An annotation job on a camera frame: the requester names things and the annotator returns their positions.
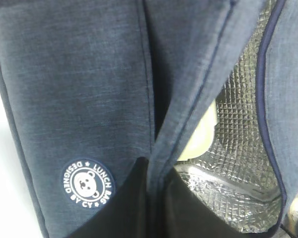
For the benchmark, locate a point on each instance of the glass container green lid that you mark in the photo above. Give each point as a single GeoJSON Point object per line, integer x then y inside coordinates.
{"type": "Point", "coordinates": [202, 137]}

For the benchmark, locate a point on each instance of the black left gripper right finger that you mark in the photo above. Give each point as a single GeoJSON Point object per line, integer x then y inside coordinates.
{"type": "Point", "coordinates": [185, 216]}

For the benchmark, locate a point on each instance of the dark navy lunch bag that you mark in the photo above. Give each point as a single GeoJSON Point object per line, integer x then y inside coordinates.
{"type": "Point", "coordinates": [89, 86]}

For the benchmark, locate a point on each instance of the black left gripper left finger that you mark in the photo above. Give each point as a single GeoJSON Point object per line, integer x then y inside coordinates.
{"type": "Point", "coordinates": [125, 215]}

